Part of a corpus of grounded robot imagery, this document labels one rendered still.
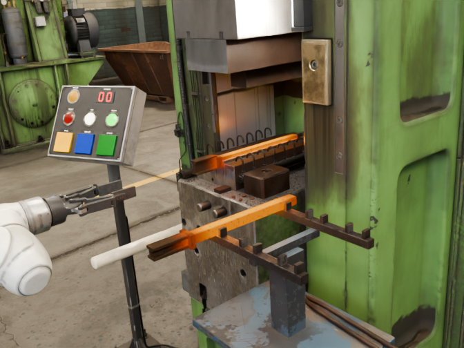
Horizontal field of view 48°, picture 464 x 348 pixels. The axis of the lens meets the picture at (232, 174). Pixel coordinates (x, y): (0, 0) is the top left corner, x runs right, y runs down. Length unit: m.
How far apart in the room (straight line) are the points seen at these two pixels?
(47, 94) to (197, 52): 4.85
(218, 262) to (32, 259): 0.71
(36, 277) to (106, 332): 1.54
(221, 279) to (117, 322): 1.11
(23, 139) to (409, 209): 5.25
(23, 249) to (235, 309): 0.56
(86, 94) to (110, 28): 8.76
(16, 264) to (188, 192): 0.72
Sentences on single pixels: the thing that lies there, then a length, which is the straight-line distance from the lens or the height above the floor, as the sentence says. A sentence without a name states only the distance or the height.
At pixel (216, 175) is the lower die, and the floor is 0.94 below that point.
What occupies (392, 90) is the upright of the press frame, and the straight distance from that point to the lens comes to 1.39.
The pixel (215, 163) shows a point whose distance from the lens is 1.60.
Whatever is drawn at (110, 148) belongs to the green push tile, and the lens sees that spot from 1.88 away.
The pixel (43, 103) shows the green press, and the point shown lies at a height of 0.49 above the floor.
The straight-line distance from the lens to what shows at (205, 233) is 1.18.
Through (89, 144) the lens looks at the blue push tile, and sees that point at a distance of 1.94.
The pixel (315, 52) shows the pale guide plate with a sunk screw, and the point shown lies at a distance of 1.42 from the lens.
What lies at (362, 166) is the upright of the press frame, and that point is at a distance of 1.42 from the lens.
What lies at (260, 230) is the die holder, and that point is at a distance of 1.49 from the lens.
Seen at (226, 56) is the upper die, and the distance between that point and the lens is 1.50.
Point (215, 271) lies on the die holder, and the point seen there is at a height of 0.64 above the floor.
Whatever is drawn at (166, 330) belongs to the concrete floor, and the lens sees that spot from 2.59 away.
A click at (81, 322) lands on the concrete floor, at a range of 2.78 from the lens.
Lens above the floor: 1.47
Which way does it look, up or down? 18 degrees down
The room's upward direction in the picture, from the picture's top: 4 degrees counter-clockwise
